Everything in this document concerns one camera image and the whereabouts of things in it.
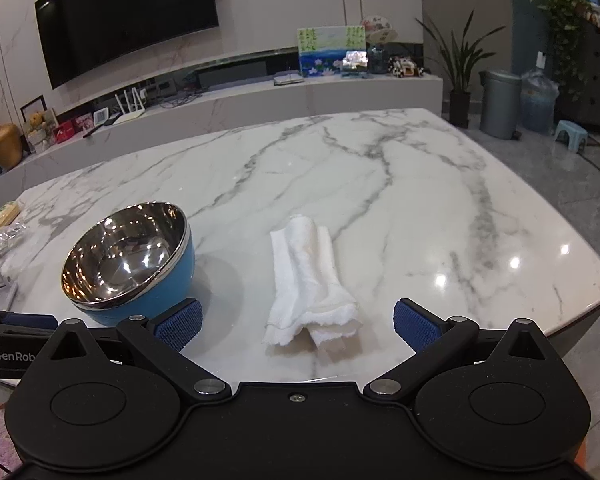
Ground trailing green plant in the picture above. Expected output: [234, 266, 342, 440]
[527, 0, 589, 102]

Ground red box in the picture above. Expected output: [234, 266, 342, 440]
[55, 119, 79, 144]

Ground small blue stool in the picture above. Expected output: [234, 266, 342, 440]
[553, 119, 589, 155]

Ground white router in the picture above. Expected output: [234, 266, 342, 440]
[113, 87, 149, 124]

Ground tall potted plant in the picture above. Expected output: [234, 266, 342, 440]
[414, 9, 507, 129]

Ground blue water jug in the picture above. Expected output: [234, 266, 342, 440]
[520, 66, 560, 134]

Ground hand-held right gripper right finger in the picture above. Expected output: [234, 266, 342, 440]
[362, 297, 549, 402]

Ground black picture frame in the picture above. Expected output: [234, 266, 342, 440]
[20, 94, 47, 124]

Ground black wall television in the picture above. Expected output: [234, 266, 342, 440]
[34, 0, 220, 90]

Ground blue steel bowl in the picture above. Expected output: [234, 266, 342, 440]
[61, 201, 197, 327]

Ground white towel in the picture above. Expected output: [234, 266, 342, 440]
[262, 214, 358, 352]

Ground golden vase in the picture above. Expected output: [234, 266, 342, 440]
[0, 123, 21, 171]

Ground round glass jar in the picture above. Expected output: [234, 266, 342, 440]
[367, 42, 392, 74]

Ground round paper hand fan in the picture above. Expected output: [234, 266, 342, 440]
[360, 14, 396, 44]

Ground lotus pond painting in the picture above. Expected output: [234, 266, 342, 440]
[297, 24, 369, 79]

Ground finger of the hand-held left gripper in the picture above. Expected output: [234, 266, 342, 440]
[0, 309, 57, 335]

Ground yellow flower decoration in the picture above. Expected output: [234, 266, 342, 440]
[22, 110, 59, 154]

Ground small toy model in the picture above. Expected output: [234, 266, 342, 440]
[388, 56, 425, 79]

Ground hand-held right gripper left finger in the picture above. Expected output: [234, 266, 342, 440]
[46, 297, 233, 402]

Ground plastic wrapped bamboo chopsticks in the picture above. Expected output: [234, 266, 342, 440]
[0, 200, 29, 262]

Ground grey trash can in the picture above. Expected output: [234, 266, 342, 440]
[479, 68, 524, 140]

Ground black pen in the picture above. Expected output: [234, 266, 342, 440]
[82, 114, 121, 139]

